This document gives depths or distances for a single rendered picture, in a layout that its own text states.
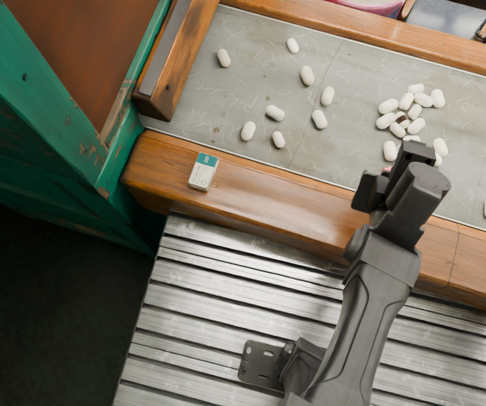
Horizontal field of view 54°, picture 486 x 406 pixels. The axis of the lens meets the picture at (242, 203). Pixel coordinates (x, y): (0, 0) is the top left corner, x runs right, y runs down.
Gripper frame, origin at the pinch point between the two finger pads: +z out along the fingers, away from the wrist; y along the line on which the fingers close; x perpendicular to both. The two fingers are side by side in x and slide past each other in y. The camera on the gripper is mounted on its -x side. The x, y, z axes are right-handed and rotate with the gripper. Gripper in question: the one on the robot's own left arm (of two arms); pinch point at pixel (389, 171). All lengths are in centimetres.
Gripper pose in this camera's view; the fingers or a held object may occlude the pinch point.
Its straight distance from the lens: 82.4
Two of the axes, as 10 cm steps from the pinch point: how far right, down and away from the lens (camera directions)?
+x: -1.9, 8.0, 5.7
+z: 2.5, -5.2, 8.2
